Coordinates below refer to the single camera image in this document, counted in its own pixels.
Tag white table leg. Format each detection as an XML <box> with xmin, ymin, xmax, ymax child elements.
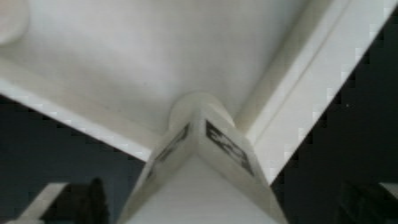
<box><xmin>0</xmin><ymin>0</ymin><xmax>30</xmax><ymax>46</ymax></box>
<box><xmin>117</xmin><ymin>93</ymin><xmax>287</xmax><ymax>224</ymax></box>

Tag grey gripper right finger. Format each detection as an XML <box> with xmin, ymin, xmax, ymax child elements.
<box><xmin>335</xmin><ymin>182</ymin><xmax>398</xmax><ymax>224</ymax></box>

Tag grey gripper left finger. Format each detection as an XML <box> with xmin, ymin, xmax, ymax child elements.
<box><xmin>14</xmin><ymin>178</ymin><xmax>110</xmax><ymax>224</ymax></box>

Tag white square table top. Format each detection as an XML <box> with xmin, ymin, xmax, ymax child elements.
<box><xmin>0</xmin><ymin>0</ymin><xmax>351</xmax><ymax>162</ymax></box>

